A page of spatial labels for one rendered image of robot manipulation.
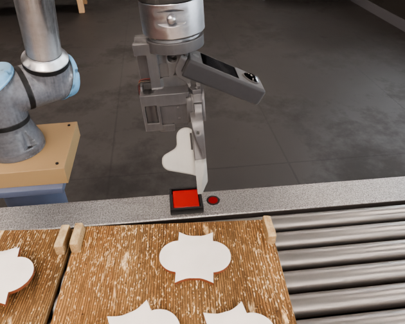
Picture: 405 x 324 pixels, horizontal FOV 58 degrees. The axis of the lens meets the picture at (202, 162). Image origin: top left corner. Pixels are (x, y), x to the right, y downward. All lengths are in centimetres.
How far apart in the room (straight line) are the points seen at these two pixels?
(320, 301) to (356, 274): 10
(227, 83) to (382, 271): 51
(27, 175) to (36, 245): 28
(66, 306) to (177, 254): 21
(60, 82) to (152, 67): 60
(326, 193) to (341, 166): 168
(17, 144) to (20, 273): 43
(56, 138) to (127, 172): 134
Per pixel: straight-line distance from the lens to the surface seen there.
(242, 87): 48
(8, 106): 104
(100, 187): 237
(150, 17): 44
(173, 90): 47
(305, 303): 72
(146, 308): 67
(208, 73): 47
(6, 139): 108
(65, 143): 112
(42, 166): 105
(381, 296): 78
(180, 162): 48
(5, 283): 74
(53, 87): 105
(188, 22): 43
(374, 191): 99
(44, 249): 81
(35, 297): 75
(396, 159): 284
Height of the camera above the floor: 152
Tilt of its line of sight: 38 degrees down
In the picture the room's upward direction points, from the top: straight up
